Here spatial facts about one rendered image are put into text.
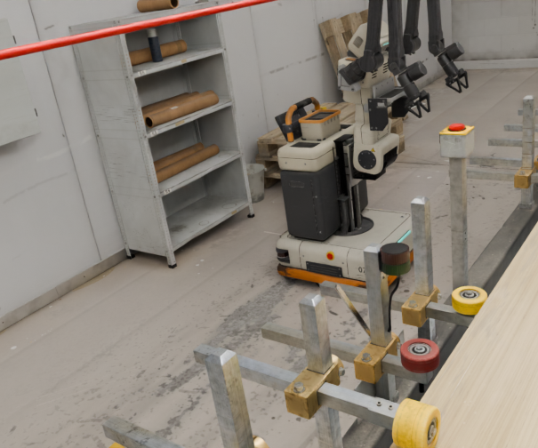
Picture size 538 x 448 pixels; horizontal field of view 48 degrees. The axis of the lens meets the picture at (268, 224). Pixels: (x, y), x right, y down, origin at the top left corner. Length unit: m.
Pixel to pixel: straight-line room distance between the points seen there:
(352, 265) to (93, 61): 1.94
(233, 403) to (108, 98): 3.04
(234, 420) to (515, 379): 0.57
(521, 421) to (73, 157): 3.24
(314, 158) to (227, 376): 2.28
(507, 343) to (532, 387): 0.14
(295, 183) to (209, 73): 1.45
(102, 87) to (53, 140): 0.43
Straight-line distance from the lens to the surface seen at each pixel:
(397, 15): 2.76
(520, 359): 1.32
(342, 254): 3.20
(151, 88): 4.33
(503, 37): 9.14
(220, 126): 4.45
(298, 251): 3.34
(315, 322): 1.10
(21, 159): 3.75
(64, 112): 3.90
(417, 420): 1.05
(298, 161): 3.16
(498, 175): 2.46
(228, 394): 0.93
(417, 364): 1.30
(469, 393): 1.23
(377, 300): 1.33
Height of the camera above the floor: 1.67
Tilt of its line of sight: 22 degrees down
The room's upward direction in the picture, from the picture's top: 9 degrees counter-clockwise
